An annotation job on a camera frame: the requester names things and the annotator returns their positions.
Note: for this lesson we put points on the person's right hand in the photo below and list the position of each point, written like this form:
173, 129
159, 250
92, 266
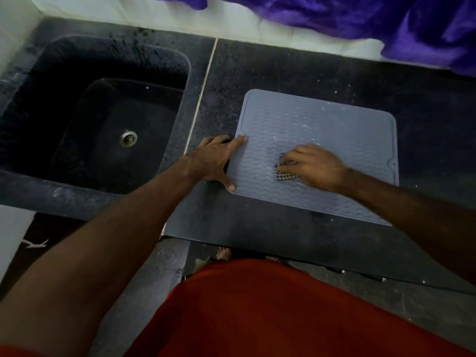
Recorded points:
320, 167

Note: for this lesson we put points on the person's left hand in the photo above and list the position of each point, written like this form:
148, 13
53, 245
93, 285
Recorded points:
210, 159

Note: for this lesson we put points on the grey ribbed silicone mat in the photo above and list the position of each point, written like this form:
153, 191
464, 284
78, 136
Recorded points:
334, 133

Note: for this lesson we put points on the black white checkered cloth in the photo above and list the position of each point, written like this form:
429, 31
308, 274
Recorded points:
282, 176

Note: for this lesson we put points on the person's right forearm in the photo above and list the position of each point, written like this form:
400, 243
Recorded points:
416, 215

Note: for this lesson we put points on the person's left forearm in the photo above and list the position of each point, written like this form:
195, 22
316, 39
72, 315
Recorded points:
93, 256

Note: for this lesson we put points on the person's foot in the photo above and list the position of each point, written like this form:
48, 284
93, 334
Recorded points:
223, 253
273, 258

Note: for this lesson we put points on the person's red garment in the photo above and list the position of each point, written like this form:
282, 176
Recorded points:
279, 316

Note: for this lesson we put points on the metal sink drain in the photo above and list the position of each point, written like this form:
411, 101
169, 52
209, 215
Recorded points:
128, 139

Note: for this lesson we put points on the olive green cloth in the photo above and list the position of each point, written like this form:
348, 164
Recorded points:
201, 263

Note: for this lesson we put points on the black stone sink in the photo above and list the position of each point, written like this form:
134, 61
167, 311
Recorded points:
89, 118

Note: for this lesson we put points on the purple cloth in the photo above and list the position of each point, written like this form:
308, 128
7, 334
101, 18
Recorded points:
353, 14

